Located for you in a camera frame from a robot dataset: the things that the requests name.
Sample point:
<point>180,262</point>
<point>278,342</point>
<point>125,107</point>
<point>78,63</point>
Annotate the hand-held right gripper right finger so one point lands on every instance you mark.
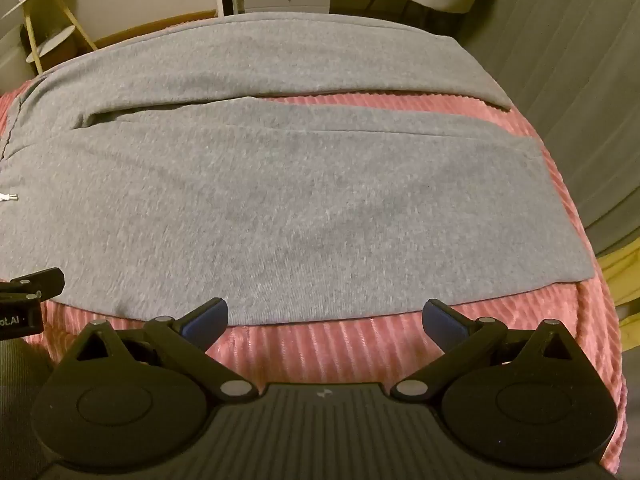
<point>444,322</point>

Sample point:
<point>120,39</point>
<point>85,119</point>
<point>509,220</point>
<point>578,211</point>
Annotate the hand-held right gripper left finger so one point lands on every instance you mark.
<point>206,321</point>

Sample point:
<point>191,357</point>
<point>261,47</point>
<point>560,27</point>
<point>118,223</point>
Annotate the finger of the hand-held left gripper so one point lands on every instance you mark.
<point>44,280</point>

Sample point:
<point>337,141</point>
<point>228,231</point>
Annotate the grey knitted sweater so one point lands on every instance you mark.
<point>250,210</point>

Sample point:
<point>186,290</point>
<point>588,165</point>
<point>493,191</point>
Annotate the dark grey cloth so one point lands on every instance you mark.
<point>20,410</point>

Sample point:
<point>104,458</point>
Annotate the pink ribbed blanket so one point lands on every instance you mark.
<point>325,355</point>

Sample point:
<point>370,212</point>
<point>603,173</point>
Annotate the yellow sheet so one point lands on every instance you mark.
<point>622,277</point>

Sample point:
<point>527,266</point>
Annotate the wooden tiered stand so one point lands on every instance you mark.
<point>47,15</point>

